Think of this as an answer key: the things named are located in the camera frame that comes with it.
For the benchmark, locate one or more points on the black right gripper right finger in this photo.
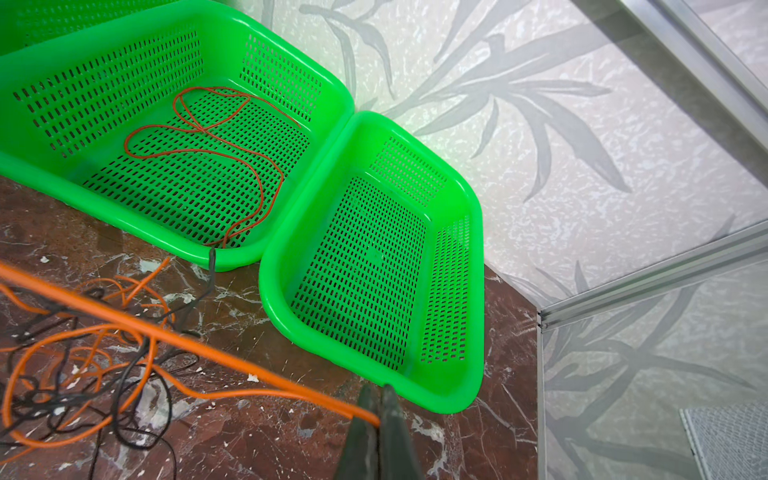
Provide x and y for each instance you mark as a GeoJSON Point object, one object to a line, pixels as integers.
{"type": "Point", "coordinates": [398, 459]}

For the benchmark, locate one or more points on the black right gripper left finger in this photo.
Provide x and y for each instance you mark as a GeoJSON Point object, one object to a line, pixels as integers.
{"type": "Point", "coordinates": [360, 455]}

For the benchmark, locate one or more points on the right green plastic basket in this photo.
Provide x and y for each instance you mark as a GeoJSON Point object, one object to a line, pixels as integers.
{"type": "Point", "coordinates": [378, 267]}

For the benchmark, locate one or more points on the green plastic basket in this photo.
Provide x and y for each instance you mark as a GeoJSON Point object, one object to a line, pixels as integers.
{"type": "Point", "coordinates": [378, 267]}
{"type": "Point", "coordinates": [189, 125]}
{"type": "Point", "coordinates": [28, 22]}

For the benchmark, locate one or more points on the middle green plastic basket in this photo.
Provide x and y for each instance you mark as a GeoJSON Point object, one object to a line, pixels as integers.
{"type": "Point", "coordinates": [189, 125]}

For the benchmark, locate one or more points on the left green plastic basket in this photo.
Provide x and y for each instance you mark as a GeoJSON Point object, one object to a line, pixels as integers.
{"type": "Point", "coordinates": [28, 22]}

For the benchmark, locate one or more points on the white wire mesh basket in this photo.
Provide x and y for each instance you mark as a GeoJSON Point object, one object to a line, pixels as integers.
{"type": "Point", "coordinates": [728, 442]}

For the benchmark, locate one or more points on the aluminium frame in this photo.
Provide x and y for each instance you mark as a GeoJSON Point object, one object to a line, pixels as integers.
{"type": "Point", "coordinates": [685, 325]}

